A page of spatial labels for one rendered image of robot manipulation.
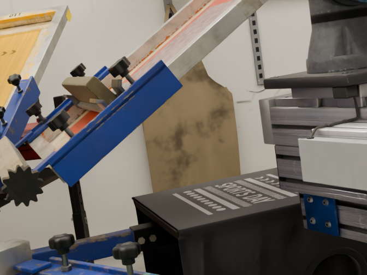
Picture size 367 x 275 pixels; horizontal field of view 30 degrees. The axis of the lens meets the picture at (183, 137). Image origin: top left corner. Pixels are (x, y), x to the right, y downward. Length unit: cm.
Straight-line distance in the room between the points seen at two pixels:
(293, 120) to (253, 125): 266
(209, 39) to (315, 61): 29
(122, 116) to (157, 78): 10
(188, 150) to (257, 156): 44
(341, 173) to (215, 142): 280
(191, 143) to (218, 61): 48
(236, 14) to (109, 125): 35
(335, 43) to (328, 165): 24
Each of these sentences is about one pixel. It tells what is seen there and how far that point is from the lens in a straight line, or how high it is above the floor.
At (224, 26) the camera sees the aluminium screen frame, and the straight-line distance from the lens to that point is 142.
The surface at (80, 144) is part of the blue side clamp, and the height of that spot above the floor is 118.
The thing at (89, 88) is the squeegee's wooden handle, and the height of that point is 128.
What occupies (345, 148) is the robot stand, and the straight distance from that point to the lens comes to 101.
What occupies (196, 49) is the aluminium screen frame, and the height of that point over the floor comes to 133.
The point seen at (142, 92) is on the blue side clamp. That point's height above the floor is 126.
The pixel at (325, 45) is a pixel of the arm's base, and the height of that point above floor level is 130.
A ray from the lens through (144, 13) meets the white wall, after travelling 375.
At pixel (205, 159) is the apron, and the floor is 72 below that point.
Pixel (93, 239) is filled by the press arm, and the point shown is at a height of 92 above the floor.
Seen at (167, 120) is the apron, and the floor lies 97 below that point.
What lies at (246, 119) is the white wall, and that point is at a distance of 392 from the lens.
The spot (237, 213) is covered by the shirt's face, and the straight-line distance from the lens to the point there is 156.
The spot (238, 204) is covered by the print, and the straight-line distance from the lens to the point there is 165.
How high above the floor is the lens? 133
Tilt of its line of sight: 7 degrees down
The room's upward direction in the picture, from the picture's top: 8 degrees counter-clockwise
